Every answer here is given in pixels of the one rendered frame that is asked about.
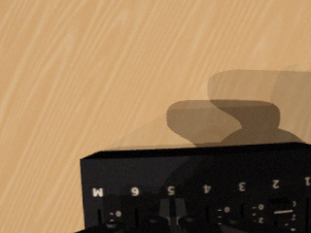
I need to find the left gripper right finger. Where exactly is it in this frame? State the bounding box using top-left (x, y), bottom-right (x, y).
top-left (172, 198), bottom-right (300, 233)

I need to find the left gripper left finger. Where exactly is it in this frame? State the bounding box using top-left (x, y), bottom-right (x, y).
top-left (75, 198), bottom-right (174, 233)

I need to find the black lighting desk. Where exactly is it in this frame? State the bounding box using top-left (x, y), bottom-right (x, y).
top-left (80, 142), bottom-right (311, 233)

